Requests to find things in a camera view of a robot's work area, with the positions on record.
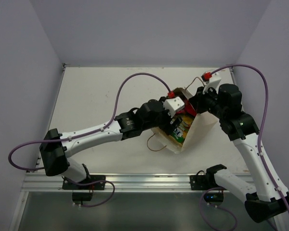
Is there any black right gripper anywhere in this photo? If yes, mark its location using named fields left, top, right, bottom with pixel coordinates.
left=188, top=84, right=227, bottom=120

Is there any green yellow snack packet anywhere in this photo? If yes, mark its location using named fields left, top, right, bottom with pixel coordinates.
left=169, top=114, right=194, bottom=146

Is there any beige paper bag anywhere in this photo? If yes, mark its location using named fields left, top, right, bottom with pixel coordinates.
left=146, top=88, right=217, bottom=154

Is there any red white snack packet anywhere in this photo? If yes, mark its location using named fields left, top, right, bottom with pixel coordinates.
left=181, top=101, right=197, bottom=117

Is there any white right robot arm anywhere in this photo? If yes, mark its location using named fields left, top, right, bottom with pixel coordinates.
left=188, top=84, right=289, bottom=223

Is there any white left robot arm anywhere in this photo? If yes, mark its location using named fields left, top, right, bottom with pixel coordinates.
left=39, top=97, right=184, bottom=189

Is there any black right control box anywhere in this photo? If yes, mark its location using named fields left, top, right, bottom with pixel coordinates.
left=203, top=192, right=224, bottom=203

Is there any black control box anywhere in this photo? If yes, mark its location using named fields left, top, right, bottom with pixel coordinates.
left=203, top=192, right=224, bottom=203
left=72, top=192, right=93, bottom=204

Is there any black left control box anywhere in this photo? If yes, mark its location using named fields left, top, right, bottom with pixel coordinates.
left=72, top=192, right=93, bottom=204

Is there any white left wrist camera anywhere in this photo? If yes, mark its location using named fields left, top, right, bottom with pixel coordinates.
left=163, top=97, right=185, bottom=117

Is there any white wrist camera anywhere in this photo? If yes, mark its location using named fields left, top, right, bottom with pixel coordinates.
left=163, top=97, right=185, bottom=117
left=201, top=72, right=221, bottom=94

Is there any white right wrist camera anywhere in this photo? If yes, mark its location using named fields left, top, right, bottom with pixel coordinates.
left=201, top=72, right=221, bottom=94

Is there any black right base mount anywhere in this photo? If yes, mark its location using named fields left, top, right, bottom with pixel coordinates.
left=189, top=170, right=218, bottom=191

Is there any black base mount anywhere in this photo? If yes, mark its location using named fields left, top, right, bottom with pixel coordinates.
left=189, top=170, right=218, bottom=191
left=62, top=174, right=106, bottom=191

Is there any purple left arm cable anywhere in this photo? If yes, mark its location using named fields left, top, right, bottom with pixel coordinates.
left=8, top=72, right=175, bottom=171

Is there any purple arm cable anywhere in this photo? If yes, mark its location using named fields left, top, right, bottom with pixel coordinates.
left=211, top=63, right=289, bottom=231
left=8, top=72, right=175, bottom=171

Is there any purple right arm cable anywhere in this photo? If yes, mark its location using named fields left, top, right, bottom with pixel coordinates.
left=211, top=63, right=289, bottom=231

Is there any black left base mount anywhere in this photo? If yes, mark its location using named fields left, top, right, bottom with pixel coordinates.
left=62, top=174, right=106, bottom=191

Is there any aluminium mounting rail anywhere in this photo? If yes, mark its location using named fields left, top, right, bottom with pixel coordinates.
left=20, top=172, right=256, bottom=193

